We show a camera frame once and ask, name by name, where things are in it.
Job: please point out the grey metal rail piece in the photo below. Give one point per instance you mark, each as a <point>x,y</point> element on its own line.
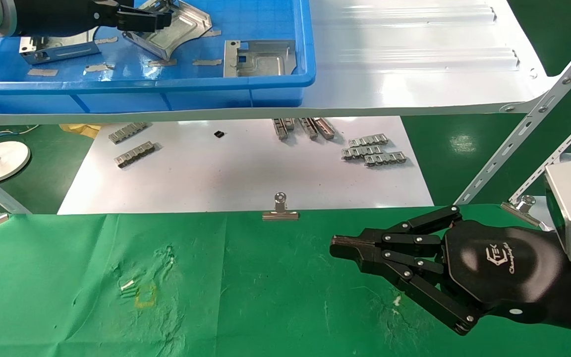
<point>309,129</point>
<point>290,124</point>
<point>280,130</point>
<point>325,129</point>

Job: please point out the short white slotted rail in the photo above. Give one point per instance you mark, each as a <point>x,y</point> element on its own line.
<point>558,153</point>

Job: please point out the white metal shelf board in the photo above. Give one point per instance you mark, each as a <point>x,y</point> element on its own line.
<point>414,74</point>

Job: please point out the long white slotted rail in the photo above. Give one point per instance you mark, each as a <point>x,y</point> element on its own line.
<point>528,119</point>

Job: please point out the green cloth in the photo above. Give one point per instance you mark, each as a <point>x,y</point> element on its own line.
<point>216,297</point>

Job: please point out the beige tape strip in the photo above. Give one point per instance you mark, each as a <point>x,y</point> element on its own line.
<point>206,62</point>
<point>213,34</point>
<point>107,40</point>
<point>161,63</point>
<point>42,73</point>
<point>98,68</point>

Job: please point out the silver sheet metal bracket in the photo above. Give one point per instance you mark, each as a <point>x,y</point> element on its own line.
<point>186,25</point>
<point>62,49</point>
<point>260,62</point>

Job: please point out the small black chip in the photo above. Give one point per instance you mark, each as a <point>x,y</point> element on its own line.
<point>219,134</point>

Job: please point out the blue plastic bin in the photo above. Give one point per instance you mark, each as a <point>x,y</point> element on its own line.
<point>265,94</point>

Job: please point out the small white screw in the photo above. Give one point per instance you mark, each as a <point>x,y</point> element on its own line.
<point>127,285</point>

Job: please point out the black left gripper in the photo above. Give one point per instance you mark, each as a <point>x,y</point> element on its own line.
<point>57,17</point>

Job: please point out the yellow crumpled item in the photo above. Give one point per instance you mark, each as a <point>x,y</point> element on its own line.
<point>80,131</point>

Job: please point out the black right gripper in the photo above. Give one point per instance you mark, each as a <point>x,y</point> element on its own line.
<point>503,267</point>

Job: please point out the long polished metal plate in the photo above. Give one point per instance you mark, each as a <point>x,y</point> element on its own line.
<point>241,173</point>

